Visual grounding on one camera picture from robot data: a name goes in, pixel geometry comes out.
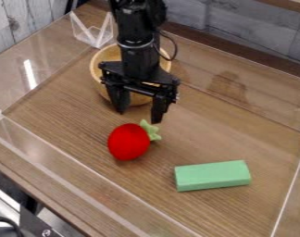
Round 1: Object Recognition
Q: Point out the wooden bowl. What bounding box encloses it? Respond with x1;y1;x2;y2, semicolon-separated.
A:
90;44;176;111

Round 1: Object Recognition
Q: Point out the clear acrylic tray wall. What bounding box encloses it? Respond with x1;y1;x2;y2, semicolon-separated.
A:
0;110;199;237

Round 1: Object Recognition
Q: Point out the green foam block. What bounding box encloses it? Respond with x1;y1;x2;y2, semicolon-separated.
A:
175;160;251;192

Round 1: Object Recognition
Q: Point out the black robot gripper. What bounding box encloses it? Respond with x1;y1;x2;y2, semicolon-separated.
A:
98;43;179;124

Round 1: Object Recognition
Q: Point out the red plush strawberry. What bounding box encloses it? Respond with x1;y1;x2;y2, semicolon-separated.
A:
107;119;162;161

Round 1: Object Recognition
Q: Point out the clear acrylic triangular stand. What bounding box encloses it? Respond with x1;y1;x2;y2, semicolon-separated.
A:
70;12;114;49

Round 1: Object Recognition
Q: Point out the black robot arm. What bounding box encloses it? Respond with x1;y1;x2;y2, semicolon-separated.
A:
98;0;179;124

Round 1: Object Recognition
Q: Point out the black metal bracket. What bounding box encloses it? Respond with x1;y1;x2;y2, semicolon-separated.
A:
19;206;63;237

